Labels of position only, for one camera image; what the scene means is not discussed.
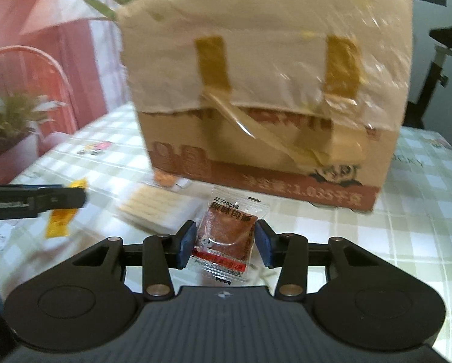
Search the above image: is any checkered tablecloth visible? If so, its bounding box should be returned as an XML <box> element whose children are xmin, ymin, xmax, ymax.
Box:
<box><xmin>0</xmin><ymin>102</ymin><xmax>452</xmax><ymax>333</ymax></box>

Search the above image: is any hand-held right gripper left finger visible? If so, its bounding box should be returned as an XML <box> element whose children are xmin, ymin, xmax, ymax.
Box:
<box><xmin>72</xmin><ymin>221</ymin><xmax>197</xmax><ymax>302</ymax></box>

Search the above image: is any black exercise bike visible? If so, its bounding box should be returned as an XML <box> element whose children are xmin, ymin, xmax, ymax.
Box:
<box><xmin>403</xmin><ymin>25</ymin><xmax>452</xmax><ymax>130</ymax></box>

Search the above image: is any clear wafer biscuit packet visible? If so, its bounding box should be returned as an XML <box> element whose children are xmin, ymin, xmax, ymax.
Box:
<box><xmin>114</xmin><ymin>182</ymin><xmax>202</xmax><ymax>235</ymax></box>

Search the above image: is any clear plastic bag liner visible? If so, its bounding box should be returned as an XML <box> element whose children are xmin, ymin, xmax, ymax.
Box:
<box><xmin>117</xmin><ymin>0</ymin><xmax>414</xmax><ymax>131</ymax></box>

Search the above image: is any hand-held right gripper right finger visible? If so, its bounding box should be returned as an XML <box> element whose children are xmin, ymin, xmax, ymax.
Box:
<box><xmin>256</xmin><ymin>219</ymin><xmax>380</xmax><ymax>300</ymax></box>

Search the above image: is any yellow snack packet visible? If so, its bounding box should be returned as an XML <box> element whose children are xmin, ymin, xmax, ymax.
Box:
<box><xmin>45</xmin><ymin>178</ymin><xmax>89</xmax><ymax>240</ymax></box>

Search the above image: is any brown cardboard box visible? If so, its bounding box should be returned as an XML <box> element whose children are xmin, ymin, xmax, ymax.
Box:
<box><xmin>117</xmin><ymin>0</ymin><xmax>414</xmax><ymax>213</ymax></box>

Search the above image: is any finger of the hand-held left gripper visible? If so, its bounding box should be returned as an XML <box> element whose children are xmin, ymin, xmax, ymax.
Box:
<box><xmin>0</xmin><ymin>184</ymin><xmax>87</xmax><ymax>221</ymax></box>

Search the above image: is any clear meat jerky packet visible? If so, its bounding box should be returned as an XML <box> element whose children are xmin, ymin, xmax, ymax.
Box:
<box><xmin>188</xmin><ymin>186</ymin><xmax>271</xmax><ymax>285</ymax></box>

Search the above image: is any small orange snack packet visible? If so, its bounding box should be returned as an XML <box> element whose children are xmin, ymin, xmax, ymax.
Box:
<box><xmin>153</xmin><ymin>170</ymin><xmax>192</xmax><ymax>190</ymax></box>

